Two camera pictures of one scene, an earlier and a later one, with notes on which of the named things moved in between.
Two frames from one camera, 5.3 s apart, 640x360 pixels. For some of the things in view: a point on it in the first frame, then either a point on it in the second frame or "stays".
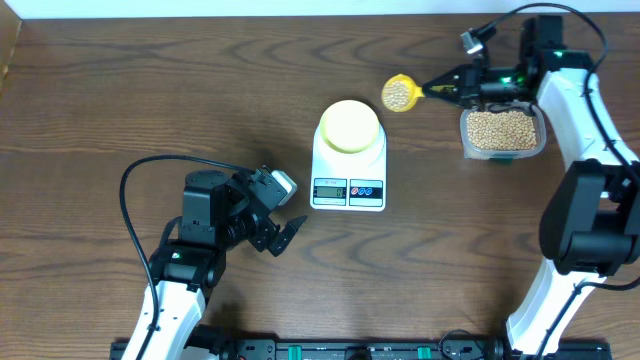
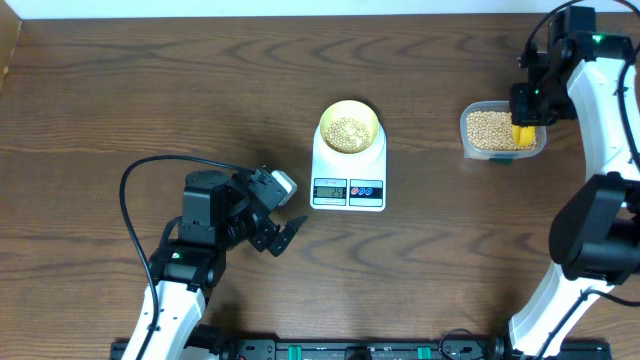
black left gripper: [265, 238] stays
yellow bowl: [349, 126] stays
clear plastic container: [502, 131] stays
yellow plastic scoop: [415, 91] → [523, 136]
